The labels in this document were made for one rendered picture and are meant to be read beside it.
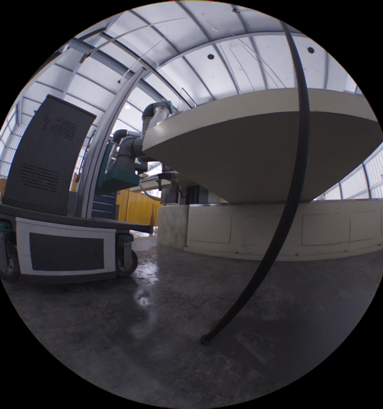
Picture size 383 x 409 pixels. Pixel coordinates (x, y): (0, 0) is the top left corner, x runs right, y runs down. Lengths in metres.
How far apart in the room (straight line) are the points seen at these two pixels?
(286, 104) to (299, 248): 1.31
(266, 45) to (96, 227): 8.28
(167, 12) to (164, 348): 8.62
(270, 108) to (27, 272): 0.90
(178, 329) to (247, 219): 1.21
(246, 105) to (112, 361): 0.71
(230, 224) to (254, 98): 1.27
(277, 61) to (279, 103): 8.09
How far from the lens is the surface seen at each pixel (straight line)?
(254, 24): 7.86
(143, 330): 0.47
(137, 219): 4.29
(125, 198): 4.05
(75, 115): 0.78
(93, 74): 10.64
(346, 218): 1.74
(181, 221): 1.75
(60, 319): 0.54
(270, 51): 8.24
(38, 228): 0.58
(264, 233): 1.41
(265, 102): 0.39
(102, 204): 2.53
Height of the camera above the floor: 0.34
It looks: 9 degrees up
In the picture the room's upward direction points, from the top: 3 degrees clockwise
